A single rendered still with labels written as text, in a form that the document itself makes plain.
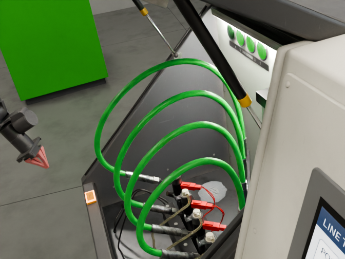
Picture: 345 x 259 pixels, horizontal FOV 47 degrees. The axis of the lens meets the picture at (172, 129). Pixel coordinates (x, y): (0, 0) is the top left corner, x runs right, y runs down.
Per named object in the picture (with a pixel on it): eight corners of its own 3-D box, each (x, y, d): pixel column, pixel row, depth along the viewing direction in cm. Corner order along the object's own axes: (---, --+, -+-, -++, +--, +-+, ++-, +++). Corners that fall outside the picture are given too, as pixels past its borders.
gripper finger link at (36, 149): (56, 159, 142) (38, 141, 138) (50, 171, 135) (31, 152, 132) (42, 167, 144) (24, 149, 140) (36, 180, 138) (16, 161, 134)
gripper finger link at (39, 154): (58, 155, 144) (40, 136, 140) (52, 167, 138) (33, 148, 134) (45, 163, 146) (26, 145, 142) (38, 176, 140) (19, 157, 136)
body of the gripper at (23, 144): (43, 139, 141) (28, 124, 138) (33, 155, 132) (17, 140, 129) (30, 147, 143) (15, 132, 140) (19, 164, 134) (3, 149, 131)
